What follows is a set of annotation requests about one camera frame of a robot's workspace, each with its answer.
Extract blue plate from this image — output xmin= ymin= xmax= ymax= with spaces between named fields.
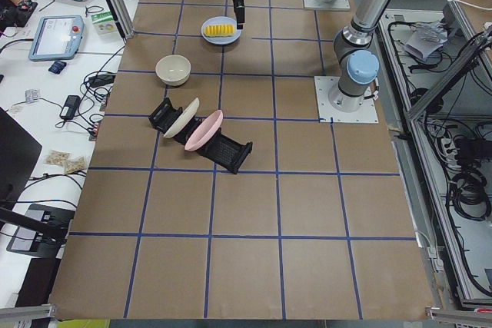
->
xmin=201 ymin=16 xmax=242 ymax=45

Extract ridged bread roll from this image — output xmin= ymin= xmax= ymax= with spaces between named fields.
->
xmin=204 ymin=24 xmax=236 ymax=38

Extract cream plate in rack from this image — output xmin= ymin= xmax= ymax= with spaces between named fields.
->
xmin=163 ymin=98 xmax=200 ymax=138

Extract pink plate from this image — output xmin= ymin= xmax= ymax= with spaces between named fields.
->
xmin=184 ymin=110 xmax=223 ymax=151

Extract black plate rack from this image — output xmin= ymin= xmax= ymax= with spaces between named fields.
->
xmin=148 ymin=98 xmax=253 ymax=174

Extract cream bowl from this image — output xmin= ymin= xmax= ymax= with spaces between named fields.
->
xmin=155 ymin=55 xmax=191 ymax=87

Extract green white carton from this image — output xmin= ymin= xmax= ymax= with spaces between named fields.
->
xmin=91 ymin=12 xmax=118 ymax=35

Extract near teach pendant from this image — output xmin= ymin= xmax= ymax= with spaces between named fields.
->
xmin=28 ymin=15 xmax=85 ymax=61

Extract black power adapter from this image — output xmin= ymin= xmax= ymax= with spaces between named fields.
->
xmin=59 ymin=94 xmax=81 ymax=121

